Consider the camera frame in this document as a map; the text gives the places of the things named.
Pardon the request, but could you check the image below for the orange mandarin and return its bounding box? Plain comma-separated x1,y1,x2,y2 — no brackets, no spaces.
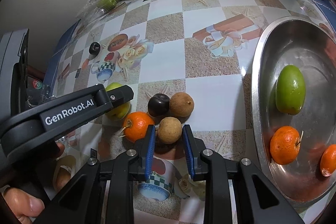
319,144,336,177
120,111,155,143
270,126,303,165

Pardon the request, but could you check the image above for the brown longan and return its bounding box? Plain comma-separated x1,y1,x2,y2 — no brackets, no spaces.
157,117,182,144
169,92,194,117

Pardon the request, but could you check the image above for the green mango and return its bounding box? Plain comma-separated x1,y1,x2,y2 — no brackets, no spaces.
105,83,130,121
275,65,306,115

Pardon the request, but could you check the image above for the person left hand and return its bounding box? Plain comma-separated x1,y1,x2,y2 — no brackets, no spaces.
2,141,66,224

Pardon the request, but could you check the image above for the clear plastic water bottle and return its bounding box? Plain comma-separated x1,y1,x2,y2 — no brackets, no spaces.
26,76,52,108

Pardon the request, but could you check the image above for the lone dark plum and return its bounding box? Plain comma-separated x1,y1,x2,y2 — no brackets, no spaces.
89,42,101,56

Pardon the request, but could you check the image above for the clear tray of green fruit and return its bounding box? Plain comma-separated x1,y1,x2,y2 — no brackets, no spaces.
76,0,122,23

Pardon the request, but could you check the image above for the checkered plastic tablecloth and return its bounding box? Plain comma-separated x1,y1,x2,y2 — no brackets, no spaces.
41,0,336,224

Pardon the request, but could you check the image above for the steel round tray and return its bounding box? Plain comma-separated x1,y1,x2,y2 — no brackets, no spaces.
251,16,335,207

